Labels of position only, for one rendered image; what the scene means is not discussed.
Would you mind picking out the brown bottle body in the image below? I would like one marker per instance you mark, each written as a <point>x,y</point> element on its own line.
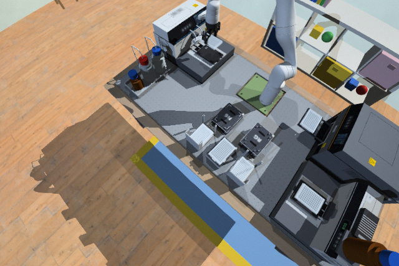
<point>359,250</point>

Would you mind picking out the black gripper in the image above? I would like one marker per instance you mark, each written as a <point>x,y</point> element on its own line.
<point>210,28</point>

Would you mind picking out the brown glass bottle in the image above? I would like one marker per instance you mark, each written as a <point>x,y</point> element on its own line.
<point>138,85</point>

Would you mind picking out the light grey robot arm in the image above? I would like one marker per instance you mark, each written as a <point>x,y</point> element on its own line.
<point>286,36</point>

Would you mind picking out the red bottle cap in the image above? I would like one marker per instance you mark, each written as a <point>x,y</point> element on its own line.
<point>143,61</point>

